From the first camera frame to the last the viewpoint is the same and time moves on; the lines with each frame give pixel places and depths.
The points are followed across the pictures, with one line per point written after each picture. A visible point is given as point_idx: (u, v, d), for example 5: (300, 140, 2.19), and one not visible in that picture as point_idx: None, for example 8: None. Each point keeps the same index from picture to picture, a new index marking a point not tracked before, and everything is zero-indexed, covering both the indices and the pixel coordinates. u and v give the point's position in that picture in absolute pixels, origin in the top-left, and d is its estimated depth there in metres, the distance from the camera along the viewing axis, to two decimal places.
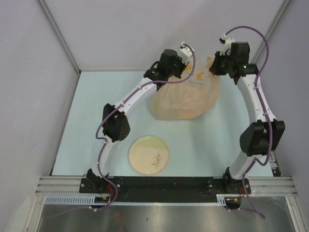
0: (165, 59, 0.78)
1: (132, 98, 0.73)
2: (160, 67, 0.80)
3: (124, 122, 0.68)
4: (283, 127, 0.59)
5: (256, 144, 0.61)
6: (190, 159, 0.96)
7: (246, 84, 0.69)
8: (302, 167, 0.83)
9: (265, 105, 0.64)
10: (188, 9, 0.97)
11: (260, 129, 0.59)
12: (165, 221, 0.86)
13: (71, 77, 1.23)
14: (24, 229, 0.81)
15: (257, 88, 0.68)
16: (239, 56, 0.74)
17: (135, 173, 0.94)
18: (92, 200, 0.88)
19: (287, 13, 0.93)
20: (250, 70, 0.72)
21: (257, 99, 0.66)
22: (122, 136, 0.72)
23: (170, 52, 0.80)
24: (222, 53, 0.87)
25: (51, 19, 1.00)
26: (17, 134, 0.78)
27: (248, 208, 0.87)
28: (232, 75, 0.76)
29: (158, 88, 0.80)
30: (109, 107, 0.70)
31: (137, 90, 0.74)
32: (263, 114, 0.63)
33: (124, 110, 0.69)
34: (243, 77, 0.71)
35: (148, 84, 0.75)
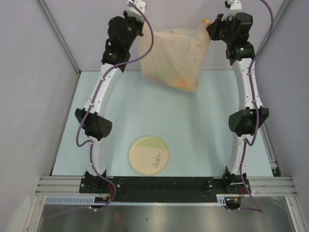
0: (114, 34, 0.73)
1: (99, 94, 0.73)
2: (114, 43, 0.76)
3: (101, 120, 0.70)
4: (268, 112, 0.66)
5: (243, 126, 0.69)
6: (191, 159, 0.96)
7: (241, 69, 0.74)
8: (302, 167, 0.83)
9: (255, 92, 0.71)
10: (188, 9, 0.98)
11: (246, 114, 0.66)
12: (165, 220, 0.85)
13: (71, 76, 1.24)
14: (24, 229, 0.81)
15: (250, 74, 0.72)
16: (238, 36, 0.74)
17: (136, 173, 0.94)
18: (92, 200, 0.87)
19: (287, 14, 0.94)
20: (245, 53, 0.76)
21: (248, 85, 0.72)
22: (106, 131, 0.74)
23: (115, 22, 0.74)
24: (224, 19, 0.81)
25: (51, 19, 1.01)
26: (17, 133, 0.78)
27: (248, 208, 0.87)
28: (229, 56, 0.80)
29: (121, 67, 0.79)
30: (79, 111, 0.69)
31: (102, 82, 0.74)
32: (251, 101, 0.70)
33: (96, 110, 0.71)
34: (239, 60, 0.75)
35: (109, 72, 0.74)
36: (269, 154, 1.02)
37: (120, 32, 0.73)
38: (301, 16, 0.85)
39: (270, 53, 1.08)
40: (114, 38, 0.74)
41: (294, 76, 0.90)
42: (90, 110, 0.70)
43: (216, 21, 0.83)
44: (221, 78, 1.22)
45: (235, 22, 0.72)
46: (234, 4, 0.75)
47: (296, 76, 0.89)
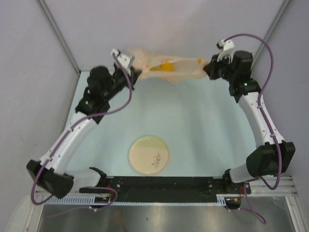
0: (93, 83, 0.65)
1: (61, 148, 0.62)
2: (92, 92, 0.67)
3: (56, 179, 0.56)
4: (294, 150, 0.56)
5: (265, 168, 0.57)
6: (190, 159, 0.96)
7: (249, 103, 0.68)
8: (302, 167, 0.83)
9: (272, 125, 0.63)
10: (188, 9, 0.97)
11: (269, 153, 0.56)
12: (165, 220, 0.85)
13: (71, 77, 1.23)
14: (24, 229, 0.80)
15: (260, 107, 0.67)
16: (241, 72, 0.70)
17: (136, 173, 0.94)
18: (92, 200, 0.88)
19: (287, 13, 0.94)
20: (251, 89, 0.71)
21: (262, 120, 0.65)
22: (63, 192, 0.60)
23: (97, 71, 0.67)
24: (219, 59, 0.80)
25: (51, 19, 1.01)
26: (17, 133, 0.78)
27: (248, 208, 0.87)
28: (233, 94, 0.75)
29: (96, 119, 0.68)
30: (31, 166, 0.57)
31: (68, 133, 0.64)
32: (270, 136, 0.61)
33: (53, 166, 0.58)
34: (245, 95, 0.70)
35: (80, 123, 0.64)
36: None
37: (101, 83, 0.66)
38: (301, 16, 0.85)
39: None
40: (92, 87, 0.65)
41: (294, 76, 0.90)
42: (46, 165, 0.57)
43: (212, 62, 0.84)
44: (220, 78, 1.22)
45: (235, 61, 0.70)
46: (226, 45, 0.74)
47: (296, 76, 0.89)
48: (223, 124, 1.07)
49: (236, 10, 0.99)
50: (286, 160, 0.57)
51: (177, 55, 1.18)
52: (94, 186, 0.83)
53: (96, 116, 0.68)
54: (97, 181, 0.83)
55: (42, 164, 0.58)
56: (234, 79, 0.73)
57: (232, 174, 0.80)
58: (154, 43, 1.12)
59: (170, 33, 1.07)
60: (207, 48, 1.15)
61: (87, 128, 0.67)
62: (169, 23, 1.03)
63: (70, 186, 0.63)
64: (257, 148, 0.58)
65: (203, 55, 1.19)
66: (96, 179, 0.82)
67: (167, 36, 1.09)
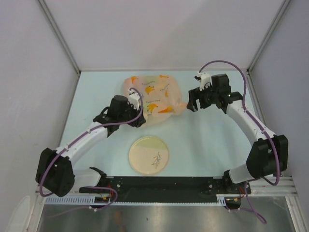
0: (117, 104, 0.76)
1: (77, 142, 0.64)
2: (110, 112, 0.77)
3: (68, 169, 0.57)
4: (286, 141, 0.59)
5: (265, 165, 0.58)
6: (190, 159, 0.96)
7: (236, 108, 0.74)
8: (303, 167, 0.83)
9: (260, 123, 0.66)
10: (188, 9, 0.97)
11: (264, 148, 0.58)
12: (165, 220, 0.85)
13: (71, 77, 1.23)
14: (24, 229, 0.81)
15: (246, 110, 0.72)
16: (221, 87, 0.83)
17: (135, 173, 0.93)
18: (92, 201, 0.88)
19: (287, 13, 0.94)
20: (235, 98, 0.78)
21: (251, 121, 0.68)
22: (63, 190, 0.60)
23: (120, 96, 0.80)
24: (202, 89, 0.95)
25: (51, 19, 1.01)
26: (17, 133, 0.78)
27: (248, 208, 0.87)
28: (221, 105, 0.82)
29: (108, 132, 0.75)
30: (49, 152, 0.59)
31: (86, 133, 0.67)
32: (261, 132, 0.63)
33: (68, 155, 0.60)
34: (231, 103, 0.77)
35: (98, 127, 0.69)
36: None
37: (120, 104, 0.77)
38: (301, 16, 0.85)
39: (270, 53, 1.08)
40: (114, 108, 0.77)
41: (294, 76, 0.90)
42: (61, 152, 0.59)
43: (191, 94, 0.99)
44: None
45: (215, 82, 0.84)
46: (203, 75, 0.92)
47: (296, 76, 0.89)
48: (222, 124, 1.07)
49: (236, 10, 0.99)
50: (281, 153, 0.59)
51: (178, 55, 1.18)
52: (94, 186, 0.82)
53: (108, 129, 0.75)
54: (98, 180, 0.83)
55: (58, 152, 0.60)
56: (217, 94, 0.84)
57: (231, 175, 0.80)
58: (154, 43, 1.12)
59: (170, 33, 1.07)
60: (207, 48, 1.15)
61: (100, 136, 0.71)
62: (169, 23, 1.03)
63: (69, 188, 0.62)
64: (252, 145, 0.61)
65: (203, 55, 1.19)
66: (97, 178, 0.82)
67: (168, 36, 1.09)
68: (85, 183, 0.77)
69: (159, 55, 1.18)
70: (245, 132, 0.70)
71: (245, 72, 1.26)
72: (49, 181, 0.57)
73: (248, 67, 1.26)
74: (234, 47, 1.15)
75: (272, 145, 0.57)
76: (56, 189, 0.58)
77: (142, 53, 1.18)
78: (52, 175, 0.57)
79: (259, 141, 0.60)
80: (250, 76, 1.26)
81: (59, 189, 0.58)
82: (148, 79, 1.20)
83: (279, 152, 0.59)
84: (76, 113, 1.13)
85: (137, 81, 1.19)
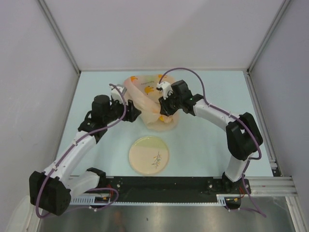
0: (99, 108, 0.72)
1: (65, 159, 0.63)
2: (94, 116, 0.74)
3: (61, 187, 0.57)
4: (250, 115, 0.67)
5: (244, 144, 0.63)
6: (191, 159, 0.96)
7: (202, 107, 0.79)
8: (302, 167, 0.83)
9: (225, 111, 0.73)
10: (188, 9, 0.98)
11: (236, 128, 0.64)
12: (165, 220, 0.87)
13: (71, 77, 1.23)
14: (24, 229, 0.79)
15: (210, 104, 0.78)
16: (183, 94, 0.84)
17: (135, 173, 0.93)
18: (92, 201, 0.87)
19: (287, 13, 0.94)
20: (197, 99, 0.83)
21: (217, 111, 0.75)
22: (62, 207, 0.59)
23: (100, 97, 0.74)
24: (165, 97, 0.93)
25: (51, 19, 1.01)
26: (17, 133, 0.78)
27: (248, 208, 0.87)
28: (188, 110, 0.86)
29: (96, 138, 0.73)
30: (36, 175, 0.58)
31: (73, 146, 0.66)
32: (229, 117, 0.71)
33: (58, 175, 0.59)
34: (195, 104, 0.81)
35: (84, 137, 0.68)
36: (269, 154, 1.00)
37: (103, 106, 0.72)
38: (301, 16, 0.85)
39: (270, 53, 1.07)
40: (96, 111, 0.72)
41: (294, 76, 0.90)
42: (50, 174, 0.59)
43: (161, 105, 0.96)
44: (220, 78, 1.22)
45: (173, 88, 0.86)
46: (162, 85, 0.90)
47: (297, 76, 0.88)
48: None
49: (236, 11, 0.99)
50: (251, 126, 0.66)
51: (177, 55, 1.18)
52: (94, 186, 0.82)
53: (96, 136, 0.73)
54: (97, 182, 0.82)
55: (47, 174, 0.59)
56: (181, 100, 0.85)
57: (229, 176, 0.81)
58: (154, 43, 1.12)
59: (170, 33, 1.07)
60: (207, 48, 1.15)
61: (88, 145, 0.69)
62: (169, 23, 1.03)
63: (67, 204, 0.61)
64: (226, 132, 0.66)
65: (203, 55, 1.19)
66: (96, 181, 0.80)
67: (167, 36, 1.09)
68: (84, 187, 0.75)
69: (159, 55, 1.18)
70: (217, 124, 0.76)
71: (245, 72, 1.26)
72: (46, 201, 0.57)
73: (248, 67, 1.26)
74: (234, 47, 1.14)
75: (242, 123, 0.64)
76: (54, 208, 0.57)
77: (142, 52, 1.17)
78: (46, 196, 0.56)
79: (230, 124, 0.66)
80: (250, 76, 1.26)
81: (56, 209, 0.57)
82: (148, 79, 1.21)
83: (249, 125, 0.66)
84: (76, 113, 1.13)
85: (136, 80, 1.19)
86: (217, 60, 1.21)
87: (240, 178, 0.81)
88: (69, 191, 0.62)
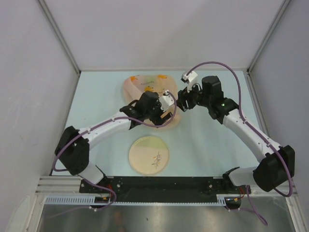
0: (145, 100, 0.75)
1: (100, 128, 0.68)
2: (138, 105, 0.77)
3: (85, 150, 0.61)
4: (292, 149, 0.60)
5: (275, 180, 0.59)
6: (190, 159, 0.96)
7: (234, 121, 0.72)
8: (303, 167, 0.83)
9: (264, 136, 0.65)
10: (188, 9, 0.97)
11: (273, 163, 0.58)
12: (165, 220, 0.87)
13: (71, 77, 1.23)
14: (24, 229, 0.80)
15: (246, 121, 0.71)
16: (215, 95, 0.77)
17: (135, 173, 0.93)
18: (92, 200, 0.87)
19: (287, 13, 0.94)
20: (230, 107, 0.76)
21: (254, 134, 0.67)
22: (77, 169, 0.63)
23: (151, 93, 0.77)
24: (189, 91, 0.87)
25: (51, 19, 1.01)
26: (17, 134, 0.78)
27: (248, 208, 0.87)
28: (215, 116, 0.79)
29: (131, 125, 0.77)
30: (71, 130, 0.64)
31: (110, 121, 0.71)
32: (267, 145, 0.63)
33: (89, 137, 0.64)
34: (228, 115, 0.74)
35: (122, 118, 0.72)
36: None
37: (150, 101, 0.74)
38: (301, 16, 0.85)
39: (270, 52, 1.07)
40: (143, 103, 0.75)
41: (294, 76, 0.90)
42: (82, 134, 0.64)
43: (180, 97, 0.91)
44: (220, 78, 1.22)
45: (205, 86, 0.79)
46: (190, 76, 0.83)
47: (297, 76, 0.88)
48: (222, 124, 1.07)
49: (236, 11, 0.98)
50: (289, 162, 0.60)
51: (177, 55, 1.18)
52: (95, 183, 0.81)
53: (132, 123, 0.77)
54: (98, 179, 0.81)
55: (80, 132, 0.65)
56: (210, 103, 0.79)
57: (233, 180, 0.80)
58: (154, 43, 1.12)
59: (170, 33, 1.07)
60: (207, 48, 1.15)
61: (122, 126, 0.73)
62: (169, 23, 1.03)
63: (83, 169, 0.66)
64: (260, 163, 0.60)
65: (203, 55, 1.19)
66: (100, 178, 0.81)
67: (167, 36, 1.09)
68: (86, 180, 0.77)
69: (159, 55, 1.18)
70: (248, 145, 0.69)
71: (245, 72, 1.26)
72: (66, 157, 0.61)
73: (248, 67, 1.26)
74: (234, 47, 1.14)
75: (282, 159, 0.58)
76: (71, 166, 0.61)
77: (142, 52, 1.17)
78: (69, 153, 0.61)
79: (267, 157, 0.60)
80: (250, 76, 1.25)
81: (72, 166, 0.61)
82: (148, 79, 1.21)
83: (287, 162, 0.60)
84: (77, 113, 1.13)
85: (136, 81, 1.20)
86: (217, 60, 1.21)
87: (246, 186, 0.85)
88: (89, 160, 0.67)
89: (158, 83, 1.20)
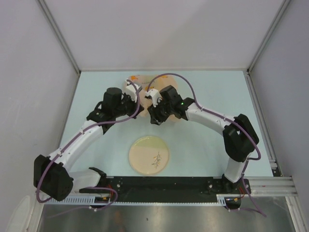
0: (109, 100, 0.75)
1: (70, 146, 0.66)
2: (104, 107, 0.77)
3: (64, 174, 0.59)
4: (245, 116, 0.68)
5: (242, 146, 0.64)
6: (189, 159, 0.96)
7: (194, 111, 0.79)
8: (302, 167, 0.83)
9: (219, 114, 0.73)
10: (188, 10, 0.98)
11: (233, 132, 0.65)
12: (165, 220, 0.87)
13: (71, 77, 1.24)
14: (24, 229, 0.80)
15: (203, 108, 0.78)
16: (173, 99, 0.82)
17: (135, 173, 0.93)
18: (92, 201, 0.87)
19: (287, 13, 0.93)
20: (189, 104, 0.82)
21: (210, 115, 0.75)
22: (62, 194, 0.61)
23: (113, 91, 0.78)
24: (155, 105, 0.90)
25: (52, 19, 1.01)
26: (17, 133, 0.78)
27: (249, 208, 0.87)
28: (180, 115, 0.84)
29: (103, 129, 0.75)
30: (42, 159, 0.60)
31: (79, 135, 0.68)
32: (224, 121, 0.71)
33: (62, 161, 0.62)
34: (187, 109, 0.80)
35: (91, 127, 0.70)
36: (269, 154, 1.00)
37: (113, 98, 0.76)
38: (301, 16, 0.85)
39: (270, 52, 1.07)
40: (107, 102, 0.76)
41: (294, 76, 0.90)
42: (55, 159, 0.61)
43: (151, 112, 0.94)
44: (221, 78, 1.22)
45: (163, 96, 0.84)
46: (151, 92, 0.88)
47: (297, 76, 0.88)
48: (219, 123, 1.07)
49: (236, 11, 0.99)
50: (247, 127, 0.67)
51: (178, 55, 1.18)
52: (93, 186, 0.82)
53: (104, 127, 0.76)
54: (97, 180, 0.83)
55: (51, 159, 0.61)
56: (172, 107, 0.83)
57: (230, 178, 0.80)
58: (154, 43, 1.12)
59: (170, 33, 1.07)
60: (207, 48, 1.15)
61: (94, 135, 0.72)
62: (169, 23, 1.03)
63: (68, 191, 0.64)
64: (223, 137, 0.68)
65: (204, 56, 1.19)
66: (97, 178, 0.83)
67: (167, 36, 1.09)
68: (85, 183, 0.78)
69: (159, 55, 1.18)
70: (210, 126, 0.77)
71: (245, 72, 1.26)
72: (46, 187, 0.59)
73: (248, 67, 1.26)
74: (234, 47, 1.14)
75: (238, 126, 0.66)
76: (54, 194, 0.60)
77: (142, 52, 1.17)
78: (49, 181, 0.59)
79: (227, 128, 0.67)
80: (250, 76, 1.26)
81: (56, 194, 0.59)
82: (148, 79, 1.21)
83: (245, 126, 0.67)
84: (77, 113, 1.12)
85: (137, 80, 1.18)
86: (217, 59, 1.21)
87: (239, 178, 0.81)
88: (72, 179, 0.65)
89: (158, 80, 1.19)
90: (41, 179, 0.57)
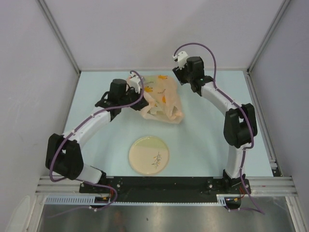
0: (116, 88, 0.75)
1: (84, 125, 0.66)
2: (110, 96, 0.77)
3: (78, 150, 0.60)
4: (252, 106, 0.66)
5: (238, 132, 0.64)
6: (190, 159, 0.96)
7: (209, 89, 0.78)
8: (302, 167, 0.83)
9: (230, 97, 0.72)
10: (188, 9, 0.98)
11: (235, 116, 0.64)
12: (165, 221, 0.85)
13: (71, 77, 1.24)
14: (24, 229, 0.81)
15: (217, 88, 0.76)
16: (195, 71, 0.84)
17: (135, 173, 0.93)
18: (92, 200, 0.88)
19: (287, 13, 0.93)
20: (207, 80, 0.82)
21: (221, 95, 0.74)
22: (75, 172, 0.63)
23: (119, 80, 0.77)
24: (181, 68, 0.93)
25: (51, 19, 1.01)
26: (17, 134, 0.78)
27: (248, 207, 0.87)
28: (195, 90, 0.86)
29: (110, 116, 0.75)
30: (55, 137, 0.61)
31: (91, 118, 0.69)
32: (231, 104, 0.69)
33: (76, 138, 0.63)
34: (203, 85, 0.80)
35: (101, 111, 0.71)
36: (269, 154, 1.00)
37: (119, 88, 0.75)
38: (301, 16, 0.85)
39: (270, 52, 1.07)
40: (114, 91, 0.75)
41: (294, 76, 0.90)
42: (68, 137, 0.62)
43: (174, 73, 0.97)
44: (220, 78, 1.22)
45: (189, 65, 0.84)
46: (180, 55, 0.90)
47: (296, 75, 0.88)
48: (216, 119, 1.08)
49: (236, 10, 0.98)
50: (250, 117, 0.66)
51: None
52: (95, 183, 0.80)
53: (111, 114, 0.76)
54: (98, 179, 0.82)
55: (65, 137, 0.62)
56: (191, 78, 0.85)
57: (228, 171, 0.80)
58: (154, 43, 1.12)
59: (170, 33, 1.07)
60: (208, 48, 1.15)
61: (104, 119, 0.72)
62: (170, 23, 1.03)
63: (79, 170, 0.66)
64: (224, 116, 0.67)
65: (204, 55, 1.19)
66: (98, 176, 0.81)
67: (167, 36, 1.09)
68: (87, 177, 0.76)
69: (159, 55, 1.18)
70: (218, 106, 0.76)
71: (245, 72, 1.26)
72: (59, 166, 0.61)
73: (248, 67, 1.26)
74: (234, 47, 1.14)
75: (242, 111, 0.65)
76: (67, 172, 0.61)
77: (142, 52, 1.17)
78: (62, 160, 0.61)
79: (230, 111, 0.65)
80: (250, 76, 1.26)
81: (71, 170, 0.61)
82: (148, 79, 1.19)
83: (248, 116, 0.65)
84: (77, 113, 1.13)
85: None
86: (217, 59, 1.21)
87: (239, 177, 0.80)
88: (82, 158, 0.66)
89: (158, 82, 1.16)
90: (55, 156, 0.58)
